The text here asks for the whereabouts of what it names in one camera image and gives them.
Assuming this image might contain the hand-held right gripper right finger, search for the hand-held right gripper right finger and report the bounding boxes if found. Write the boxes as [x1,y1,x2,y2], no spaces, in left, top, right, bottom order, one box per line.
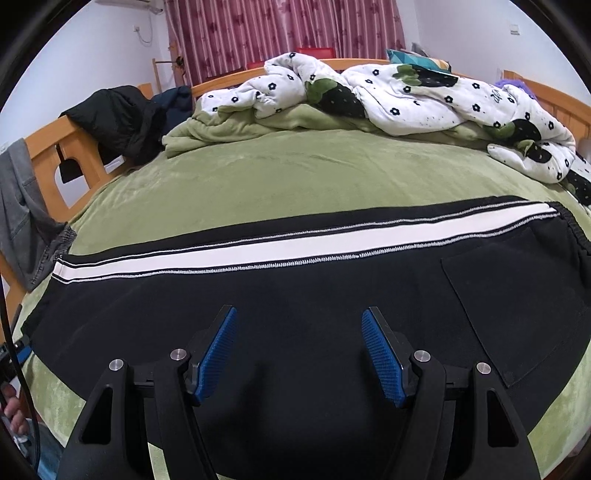
[361,307,541,480]

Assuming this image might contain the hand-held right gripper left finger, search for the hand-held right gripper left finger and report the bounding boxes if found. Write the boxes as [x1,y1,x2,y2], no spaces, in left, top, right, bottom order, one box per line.
[55,305,238,480]

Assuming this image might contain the black pants with white stripe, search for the black pants with white stripe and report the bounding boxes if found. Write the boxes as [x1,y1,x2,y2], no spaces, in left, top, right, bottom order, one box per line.
[21,196,591,480]

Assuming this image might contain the person's left hand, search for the person's left hand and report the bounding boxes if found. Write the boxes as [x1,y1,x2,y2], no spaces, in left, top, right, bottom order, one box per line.
[0,383,31,437]

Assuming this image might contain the person's leg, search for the person's leg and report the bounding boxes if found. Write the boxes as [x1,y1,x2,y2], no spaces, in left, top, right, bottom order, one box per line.
[21,415,65,480]

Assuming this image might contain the grey garment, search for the grey garment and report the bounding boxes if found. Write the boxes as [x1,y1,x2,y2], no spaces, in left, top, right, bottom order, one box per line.
[0,138,77,291]

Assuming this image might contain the green bed sheet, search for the green bed sheet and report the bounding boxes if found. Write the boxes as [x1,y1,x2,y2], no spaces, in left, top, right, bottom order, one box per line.
[18,134,591,480]

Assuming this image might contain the black jacket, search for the black jacket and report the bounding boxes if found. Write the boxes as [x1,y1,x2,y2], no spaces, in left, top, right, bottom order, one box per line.
[58,85,169,184]

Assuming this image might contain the navy jacket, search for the navy jacket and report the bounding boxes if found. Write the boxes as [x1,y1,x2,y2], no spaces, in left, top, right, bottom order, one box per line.
[150,85,195,134]

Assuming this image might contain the white floral quilt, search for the white floral quilt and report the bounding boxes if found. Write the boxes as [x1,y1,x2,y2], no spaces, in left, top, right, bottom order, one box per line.
[161,52,591,206]

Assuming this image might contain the wooden coat rack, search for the wooden coat rack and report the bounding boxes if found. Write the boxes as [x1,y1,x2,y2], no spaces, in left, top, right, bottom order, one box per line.
[152,41,185,93]

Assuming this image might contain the purple fluffy item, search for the purple fluffy item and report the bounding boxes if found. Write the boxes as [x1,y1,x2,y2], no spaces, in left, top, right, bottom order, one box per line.
[492,78,534,100]

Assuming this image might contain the teal patterned pillow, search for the teal patterned pillow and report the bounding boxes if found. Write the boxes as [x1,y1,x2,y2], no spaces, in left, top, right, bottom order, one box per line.
[385,48,451,72]

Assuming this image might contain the red floral curtain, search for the red floral curtain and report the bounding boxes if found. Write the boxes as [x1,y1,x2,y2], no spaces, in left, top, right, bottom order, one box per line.
[164,0,407,86]

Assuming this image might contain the white air conditioner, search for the white air conditioner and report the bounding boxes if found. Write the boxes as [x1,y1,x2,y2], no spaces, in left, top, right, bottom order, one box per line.
[117,0,164,14]

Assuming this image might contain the black cable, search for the black cable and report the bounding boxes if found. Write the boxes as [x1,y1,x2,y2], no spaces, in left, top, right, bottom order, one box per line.
[0,277,42,480]

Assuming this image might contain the wooden bed frame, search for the wooden bed frame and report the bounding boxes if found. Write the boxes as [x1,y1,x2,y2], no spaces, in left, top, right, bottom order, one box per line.
[0,58,591,315]

